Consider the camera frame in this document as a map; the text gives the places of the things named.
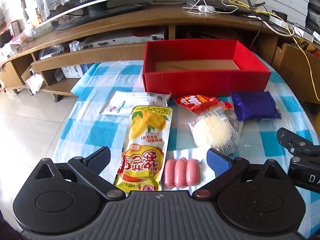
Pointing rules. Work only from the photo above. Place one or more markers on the clear bag white snack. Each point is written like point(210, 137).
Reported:
point(217, 128)

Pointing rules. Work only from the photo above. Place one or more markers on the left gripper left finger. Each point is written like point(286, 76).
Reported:
point(87, 170)

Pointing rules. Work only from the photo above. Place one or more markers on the white power adapter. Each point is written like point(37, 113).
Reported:
point(206, 9)

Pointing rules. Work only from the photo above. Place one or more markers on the blue white checkered tablecloth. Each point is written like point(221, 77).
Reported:
point(87, 130)

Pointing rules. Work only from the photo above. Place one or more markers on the red candy bag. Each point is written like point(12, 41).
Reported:
point(201, 103)

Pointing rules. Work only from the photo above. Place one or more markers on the silver media player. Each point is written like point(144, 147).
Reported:
point(119, 38)

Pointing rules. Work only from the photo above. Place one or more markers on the pink sausage vacuum pack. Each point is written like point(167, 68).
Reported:
point(186, 170)

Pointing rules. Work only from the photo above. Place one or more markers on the television with black base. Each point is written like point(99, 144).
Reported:
point(100, 5)

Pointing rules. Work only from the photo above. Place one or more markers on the brown cardboard box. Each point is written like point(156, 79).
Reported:
point(299, 70)

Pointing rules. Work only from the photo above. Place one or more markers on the purple snack packet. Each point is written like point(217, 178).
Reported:
point(254, 105)

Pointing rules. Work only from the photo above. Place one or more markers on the yellow mango snack pouch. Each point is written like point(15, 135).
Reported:
point(144, 149)

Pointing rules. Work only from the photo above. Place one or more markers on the white snack pouch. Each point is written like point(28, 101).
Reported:
point(122, 103)

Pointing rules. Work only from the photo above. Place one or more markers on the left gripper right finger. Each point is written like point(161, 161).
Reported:
point(227, 171)

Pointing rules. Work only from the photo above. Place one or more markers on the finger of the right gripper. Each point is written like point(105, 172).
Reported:
point(296, 144)

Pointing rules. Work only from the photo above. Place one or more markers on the white power strip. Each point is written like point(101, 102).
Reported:
point(285, 29)

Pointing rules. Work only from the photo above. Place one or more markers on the red cardboard box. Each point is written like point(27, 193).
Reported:
point(211, 67)

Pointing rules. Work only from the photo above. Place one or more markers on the wooden TV stand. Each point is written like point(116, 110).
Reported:
point(58, 56)

